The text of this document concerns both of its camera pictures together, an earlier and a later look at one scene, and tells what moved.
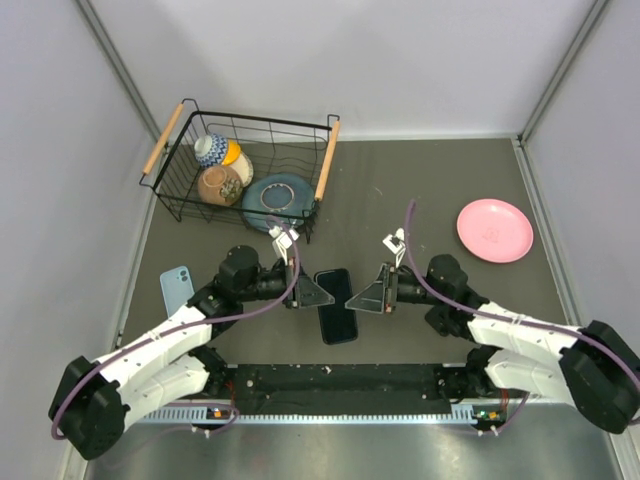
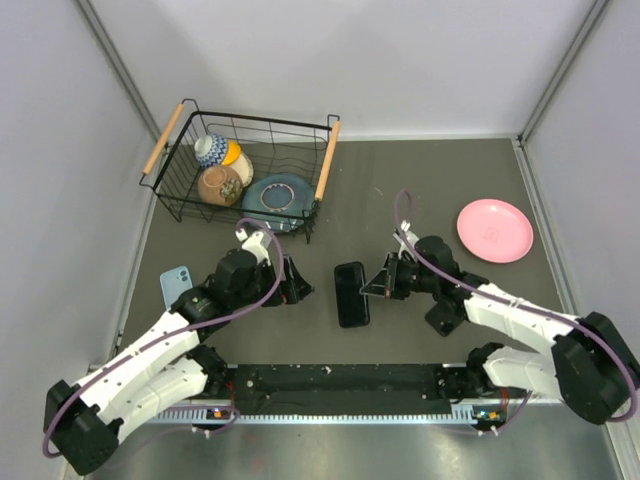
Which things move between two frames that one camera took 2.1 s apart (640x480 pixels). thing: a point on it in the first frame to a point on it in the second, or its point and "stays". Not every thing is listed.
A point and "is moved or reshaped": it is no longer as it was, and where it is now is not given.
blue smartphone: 338,322 is moved or reshaped
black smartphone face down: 438,317 stays
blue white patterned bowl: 210,150 stays
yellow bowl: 231,153 stays
